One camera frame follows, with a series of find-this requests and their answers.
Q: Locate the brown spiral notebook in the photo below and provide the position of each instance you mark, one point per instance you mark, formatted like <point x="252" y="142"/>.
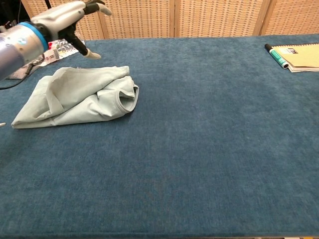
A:
<point x="305" y="57"/>

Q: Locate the black tripod stand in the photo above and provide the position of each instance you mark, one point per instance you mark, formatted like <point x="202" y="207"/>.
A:
<point x="47" y="3"/>

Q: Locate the woven wicker folding screen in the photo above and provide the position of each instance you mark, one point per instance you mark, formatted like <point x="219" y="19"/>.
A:
<point x="174" y="17"/>

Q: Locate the green and black marker pen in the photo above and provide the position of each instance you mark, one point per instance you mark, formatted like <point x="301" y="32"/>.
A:
<point x="277" y="56"/>

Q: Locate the light blue t-shirt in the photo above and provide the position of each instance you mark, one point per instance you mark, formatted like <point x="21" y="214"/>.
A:
<point x="74" y="104"/>

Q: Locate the clear plastic water bottle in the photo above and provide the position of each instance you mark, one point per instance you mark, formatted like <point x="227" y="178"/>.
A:
<point x="58" y="51"/>

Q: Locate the blue velvet table cover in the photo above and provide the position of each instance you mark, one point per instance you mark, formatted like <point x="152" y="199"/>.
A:
<point x="199" y="161"/>

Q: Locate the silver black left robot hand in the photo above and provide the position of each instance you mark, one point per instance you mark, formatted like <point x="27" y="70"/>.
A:
<point x="59" y="17"/>

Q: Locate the translucent pouch with red contents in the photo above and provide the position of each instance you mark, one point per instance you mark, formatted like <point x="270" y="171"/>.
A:
<point x="18" y="74"/>

